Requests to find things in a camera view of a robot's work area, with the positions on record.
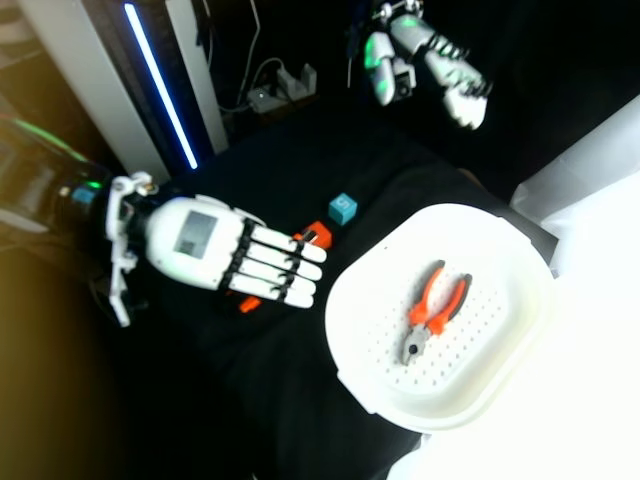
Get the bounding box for orange handled pliers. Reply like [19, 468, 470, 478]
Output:
[398, 259, 474, 369]

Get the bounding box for white column with light strip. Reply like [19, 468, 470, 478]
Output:
[19, 0, 229, 174]

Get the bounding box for grey plastic bracket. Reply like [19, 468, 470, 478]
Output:
[276, 63, 319, 100]

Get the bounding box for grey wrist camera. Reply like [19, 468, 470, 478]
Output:
[393, 69, 417, 97]

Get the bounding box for white power adapter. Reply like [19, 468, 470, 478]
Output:
[248, 87, 277, 113]

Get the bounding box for blue number cube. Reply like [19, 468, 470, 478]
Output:
[328, 192, 359, 227]

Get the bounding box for white perforated tray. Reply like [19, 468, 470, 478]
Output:
[324, 202, 559, 434]

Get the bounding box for orange tool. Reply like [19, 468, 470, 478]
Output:
[217, 221, 335, 317]

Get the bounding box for black table cloth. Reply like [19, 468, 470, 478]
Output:
[99, 107, 559, 480]

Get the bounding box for white cable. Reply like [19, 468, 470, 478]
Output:
[217, 0, 287, 114]

